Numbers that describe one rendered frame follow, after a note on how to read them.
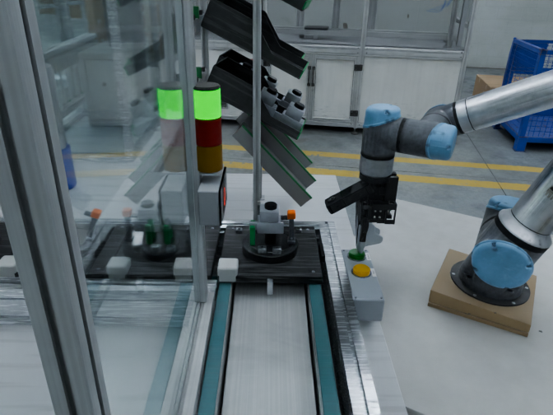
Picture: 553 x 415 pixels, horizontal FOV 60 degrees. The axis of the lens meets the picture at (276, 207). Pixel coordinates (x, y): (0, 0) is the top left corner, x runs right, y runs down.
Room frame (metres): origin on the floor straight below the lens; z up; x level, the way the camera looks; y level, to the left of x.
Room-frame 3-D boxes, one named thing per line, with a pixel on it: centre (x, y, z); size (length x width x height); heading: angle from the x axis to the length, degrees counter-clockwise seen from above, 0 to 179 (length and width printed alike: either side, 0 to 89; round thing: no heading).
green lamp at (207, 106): (0.84, 0.13, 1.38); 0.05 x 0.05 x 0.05
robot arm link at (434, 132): (1.00, -0.32, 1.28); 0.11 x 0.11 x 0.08; 63
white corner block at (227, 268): (0.94, 0.11, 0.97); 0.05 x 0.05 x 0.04; 1
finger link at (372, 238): (1.01, -0.23, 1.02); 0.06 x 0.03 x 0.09; 91
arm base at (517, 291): (1.01, -0.54, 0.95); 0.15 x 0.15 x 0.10
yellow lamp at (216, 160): (0.84, 0.13, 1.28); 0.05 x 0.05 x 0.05
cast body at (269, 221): (1.04, 0.02, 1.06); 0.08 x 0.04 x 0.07; 91
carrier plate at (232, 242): (1.04, 0.01, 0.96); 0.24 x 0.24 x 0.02; 1
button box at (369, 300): (0.96, -0.20, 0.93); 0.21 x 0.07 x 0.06; 1
